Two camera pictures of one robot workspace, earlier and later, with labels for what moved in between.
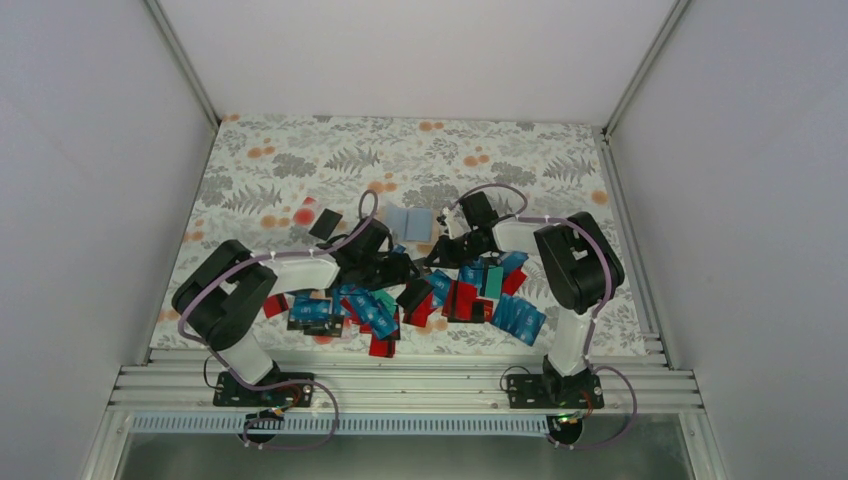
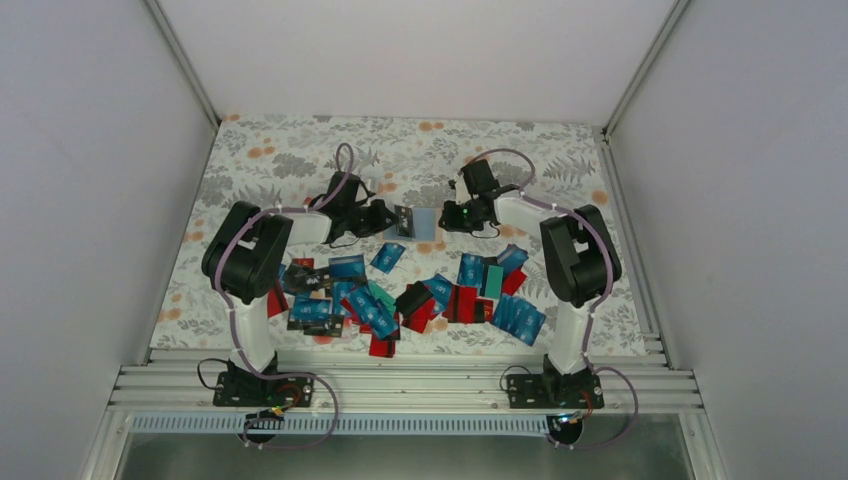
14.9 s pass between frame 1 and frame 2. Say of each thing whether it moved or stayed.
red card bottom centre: stayed
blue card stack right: stayed
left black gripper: moved
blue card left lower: stayed
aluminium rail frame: stayed
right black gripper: moved
